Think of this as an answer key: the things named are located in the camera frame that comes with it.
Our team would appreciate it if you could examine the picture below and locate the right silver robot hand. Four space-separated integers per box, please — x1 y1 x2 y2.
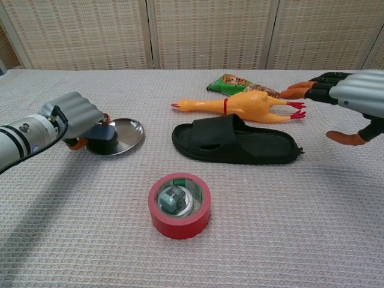
280 70 384 147

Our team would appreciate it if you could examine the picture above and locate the red tape roll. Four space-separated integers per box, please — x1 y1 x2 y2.
148 172 212 240

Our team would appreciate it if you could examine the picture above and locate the beige woven tablecloth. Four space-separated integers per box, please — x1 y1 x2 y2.
0 68 384 288

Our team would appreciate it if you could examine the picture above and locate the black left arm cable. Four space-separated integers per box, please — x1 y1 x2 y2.
0 105 67 176

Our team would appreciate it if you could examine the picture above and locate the yellow rubber chicken toy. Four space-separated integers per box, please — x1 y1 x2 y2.
170 91 307 124

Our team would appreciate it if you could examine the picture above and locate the small blue-grey plastic box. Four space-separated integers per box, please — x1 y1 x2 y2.
158 185 185 214

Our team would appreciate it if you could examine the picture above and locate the woven folding screen panel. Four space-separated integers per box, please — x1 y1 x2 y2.
146 0 278 71
0 0 154 71
361 25 384 71
265 0 384 73

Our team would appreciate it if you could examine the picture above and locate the round stainless steel plate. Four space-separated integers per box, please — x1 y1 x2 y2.
85 118 145 157

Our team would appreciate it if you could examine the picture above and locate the brown woven screen panel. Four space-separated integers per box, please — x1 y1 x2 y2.
0 22 24 71

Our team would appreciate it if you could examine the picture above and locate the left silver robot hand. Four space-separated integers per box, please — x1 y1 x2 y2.
37 91 111 151

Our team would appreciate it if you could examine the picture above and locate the green snack bag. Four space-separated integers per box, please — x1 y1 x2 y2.
206 73 283 100

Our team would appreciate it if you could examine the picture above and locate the black rubber slipper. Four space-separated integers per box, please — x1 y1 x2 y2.
171 113 306 165

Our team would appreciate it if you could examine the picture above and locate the grey blue brush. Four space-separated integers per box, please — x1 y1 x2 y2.
81 123 117 154

